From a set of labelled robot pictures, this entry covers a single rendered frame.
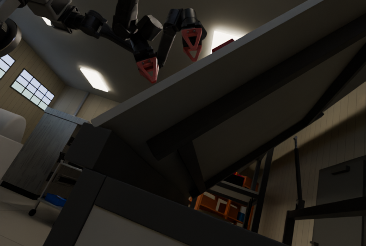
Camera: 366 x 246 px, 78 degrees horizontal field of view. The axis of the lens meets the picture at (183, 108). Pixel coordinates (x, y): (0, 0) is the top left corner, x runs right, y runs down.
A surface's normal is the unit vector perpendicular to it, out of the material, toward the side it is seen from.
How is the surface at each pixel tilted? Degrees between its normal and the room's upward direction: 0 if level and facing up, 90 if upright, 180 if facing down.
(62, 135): 90
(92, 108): 90
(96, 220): 90
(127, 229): 90
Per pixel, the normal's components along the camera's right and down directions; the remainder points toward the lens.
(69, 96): -0.01, -0.42
